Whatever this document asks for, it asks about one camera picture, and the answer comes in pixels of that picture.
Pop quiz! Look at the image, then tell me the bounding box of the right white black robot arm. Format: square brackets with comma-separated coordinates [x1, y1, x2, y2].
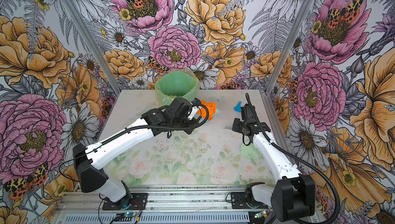
[232, 104, 315, 222]

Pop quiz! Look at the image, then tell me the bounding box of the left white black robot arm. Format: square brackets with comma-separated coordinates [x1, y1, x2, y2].
[73, 97, 202, 210]

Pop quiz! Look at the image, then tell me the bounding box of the large orange crumpled paper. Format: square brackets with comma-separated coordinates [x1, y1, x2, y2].
[197, 100, 218, 121]

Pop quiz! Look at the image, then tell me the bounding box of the dark blue paper scrap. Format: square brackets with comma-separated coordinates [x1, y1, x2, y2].
[234, 101, 242, 113]

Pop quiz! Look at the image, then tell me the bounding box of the yellow plastic bin liner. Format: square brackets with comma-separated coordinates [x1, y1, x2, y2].
[154, 68, 200, 107]

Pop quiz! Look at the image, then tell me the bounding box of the right aluminium corner post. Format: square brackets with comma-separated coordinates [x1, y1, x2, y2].
[264, 0, 325, 94]

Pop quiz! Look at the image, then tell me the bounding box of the aluminium corner post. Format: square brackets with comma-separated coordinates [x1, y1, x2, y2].
[264, 0, 325, 94]
[60, 0, 122, 95]

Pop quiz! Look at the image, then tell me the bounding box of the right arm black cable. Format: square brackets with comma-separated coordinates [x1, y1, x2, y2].
[245, 93, 340, 224]

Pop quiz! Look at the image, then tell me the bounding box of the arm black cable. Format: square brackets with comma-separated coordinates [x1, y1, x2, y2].
[58, 99, 210, 183]
[245, 93, 340, 224]

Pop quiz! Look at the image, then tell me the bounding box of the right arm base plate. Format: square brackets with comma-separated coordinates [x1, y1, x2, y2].
[226, 192, 269, 210]

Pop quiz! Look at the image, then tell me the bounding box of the aluminium front rail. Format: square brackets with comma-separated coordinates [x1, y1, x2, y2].
[57, 185, 318, 215]

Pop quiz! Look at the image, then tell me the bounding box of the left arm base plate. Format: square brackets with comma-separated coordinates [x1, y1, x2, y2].
[102, 193, 148, 211]

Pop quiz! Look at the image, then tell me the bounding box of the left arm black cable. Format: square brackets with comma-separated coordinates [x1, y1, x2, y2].
[58, 99, 210, 183]

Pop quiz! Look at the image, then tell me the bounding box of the left aluminium corner post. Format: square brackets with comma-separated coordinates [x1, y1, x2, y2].
[60, 0, 122, 95]

